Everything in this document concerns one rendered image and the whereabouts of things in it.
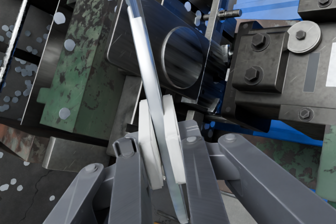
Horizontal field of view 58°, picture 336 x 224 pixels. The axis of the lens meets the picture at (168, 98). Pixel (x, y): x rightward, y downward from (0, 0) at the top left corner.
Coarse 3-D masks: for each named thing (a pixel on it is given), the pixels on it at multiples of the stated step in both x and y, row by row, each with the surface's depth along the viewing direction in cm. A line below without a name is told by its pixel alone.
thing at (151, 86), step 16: (128, 0) 20; (128, 16) 19; (144, 32) 18; (144, 48) 18; (144, 64) 18; (144, 80) 18; (160, 96) 27; (160, 112) 19; (160, 128) 19; (160, 144) 19; (176, 192) 21; (176, 208) 23
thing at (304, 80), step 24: (312, 24) 48; (240, 48) 54; (264, 48) 51; (288, 48) 50; (312, 48) 48; (240, 72) 53; (264, 72) 50; (288, 72) 50; (312, 72) 48; (240, 96) 55; (264, 96) 52; (288, 96) 49; (312, 96) 47
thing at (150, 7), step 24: (120, 0) 49; (144, 0) 52; (120, 24) 49; (168, 24) 57; (120, 48) 49; (168, 48) 57; (192, 48) 62; (120, 72) 65; (168, 72) 57; (192, 72) 63; (192, 96) 64
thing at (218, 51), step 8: (216, 48) 69; (208, 56) 67; (216, 56) 70; (208, 64) 68; (216, 64) 70; (224, 64) 72; (208, 72) 68; (216, 72) 71; (224, 72) 72; (208, 80) 68; (200, 88) 66; (208, 88) 68; (216, 88) 71; (200, 96) 66; (208, 96) 68; (216, 96) 71; (192, 104) 68; (200, 104) 66; (208, 104) 69; (216, 112) 72
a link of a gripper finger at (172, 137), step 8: (168, 96) 22; (168, 104) 20; (168, 112) 19; (168, 120) 17; (176, 120) 18; (168, 128) 16; (176, 128) 16; (168, 136) 16; (176, 136) 16; (168, 144) 16; (176, 144) 16; (176, 152) 16; (176, 160) 16; (176, 168) 16; (176, 176) 16; (184, 176) 16
